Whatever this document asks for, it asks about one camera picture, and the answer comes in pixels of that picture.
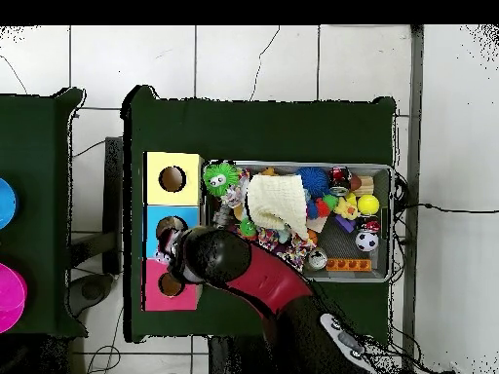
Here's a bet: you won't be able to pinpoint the blue bowl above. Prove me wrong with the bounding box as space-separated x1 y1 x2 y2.
0 177 19 231

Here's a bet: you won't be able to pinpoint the silver mesh bin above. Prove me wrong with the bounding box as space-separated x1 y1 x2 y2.
200 159 394 283

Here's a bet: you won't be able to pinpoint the yellow rubber duck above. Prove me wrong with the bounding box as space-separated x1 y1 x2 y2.
333 196 361 221

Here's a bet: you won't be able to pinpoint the multicolour spiky caterpillar toy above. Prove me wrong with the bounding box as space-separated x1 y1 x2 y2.
305 193 339 219

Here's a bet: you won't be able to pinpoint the dark green table cloth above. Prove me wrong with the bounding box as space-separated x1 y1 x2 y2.
122 84 398 344
0 87 88 338

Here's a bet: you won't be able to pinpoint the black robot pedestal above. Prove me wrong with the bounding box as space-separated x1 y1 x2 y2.
208 336 274 374

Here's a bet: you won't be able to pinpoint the orange toy brick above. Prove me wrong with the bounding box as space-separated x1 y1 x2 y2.
325 257 373 273

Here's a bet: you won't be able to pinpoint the black cable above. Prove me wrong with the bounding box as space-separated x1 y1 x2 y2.
85 307 125 374
393 201 499 214

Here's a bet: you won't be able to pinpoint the colourful rope toy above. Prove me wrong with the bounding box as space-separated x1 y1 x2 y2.
274 235 318 272

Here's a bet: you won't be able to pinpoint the small soccer ball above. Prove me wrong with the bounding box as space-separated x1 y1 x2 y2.
354 230 380 252

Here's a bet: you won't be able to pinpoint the cream knitted cloth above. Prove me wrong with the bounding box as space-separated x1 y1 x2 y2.
246 173 310 241

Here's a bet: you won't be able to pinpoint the yellow ball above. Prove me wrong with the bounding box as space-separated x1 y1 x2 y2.
357 193 381 216

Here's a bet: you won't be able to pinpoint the blue spiky ball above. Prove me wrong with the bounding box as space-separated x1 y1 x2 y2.
295 167 330 196

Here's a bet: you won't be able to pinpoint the crushed red black can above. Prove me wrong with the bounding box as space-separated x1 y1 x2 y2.
327 166 353 197

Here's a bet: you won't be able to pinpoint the pink bowl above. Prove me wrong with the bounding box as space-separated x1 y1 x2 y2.
0 262 28 334

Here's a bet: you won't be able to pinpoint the wooden box with three holes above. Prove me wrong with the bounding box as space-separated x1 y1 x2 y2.
141 151 204 313

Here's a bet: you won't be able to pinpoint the green spiky toy with eyes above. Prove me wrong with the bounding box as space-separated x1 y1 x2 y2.
202 161 241 198

